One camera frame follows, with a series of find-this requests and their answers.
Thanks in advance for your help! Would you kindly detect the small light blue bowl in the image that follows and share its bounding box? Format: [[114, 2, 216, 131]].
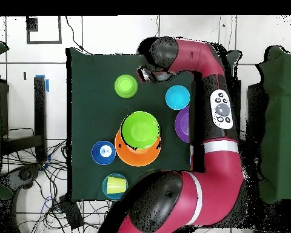
[[165, 84, 192, 110]]

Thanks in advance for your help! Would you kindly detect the small green bowl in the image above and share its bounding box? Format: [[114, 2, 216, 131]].
[[114, 74, 139, 99]]

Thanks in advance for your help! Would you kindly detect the large green bowl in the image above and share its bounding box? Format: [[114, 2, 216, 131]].
[[120, 110, 161, 150]]

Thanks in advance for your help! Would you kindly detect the purple bowl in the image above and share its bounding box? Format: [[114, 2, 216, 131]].
[[174, 106, 190, 144]]

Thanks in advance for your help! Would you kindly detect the large orange bowl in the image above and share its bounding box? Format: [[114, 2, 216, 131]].
[[114, 129, 161, 167]]

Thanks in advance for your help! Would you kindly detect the small dark blue bowl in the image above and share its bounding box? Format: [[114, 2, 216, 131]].
[[91, 140, 116, 166]]

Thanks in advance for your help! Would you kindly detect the black power strip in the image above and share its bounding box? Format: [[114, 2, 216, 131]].
[[58, 194, 85, 230]]

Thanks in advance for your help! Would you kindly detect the dark green tablecloth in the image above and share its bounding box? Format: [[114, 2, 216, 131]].
[[66, 47, 241, 202]]

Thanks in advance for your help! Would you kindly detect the translucent blue ridged bowl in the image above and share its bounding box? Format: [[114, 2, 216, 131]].
[[102, 173, 129, 200]]

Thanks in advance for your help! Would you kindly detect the black metal stand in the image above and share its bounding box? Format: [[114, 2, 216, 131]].
[[1, 76, 47, 162]]

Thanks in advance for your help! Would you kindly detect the yellow cup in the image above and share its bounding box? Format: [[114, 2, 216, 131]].
[[106, 176, 127, 195]]

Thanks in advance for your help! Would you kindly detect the black square floor frame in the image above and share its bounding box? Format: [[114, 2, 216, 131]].
[[26, 16, 62, 45]]

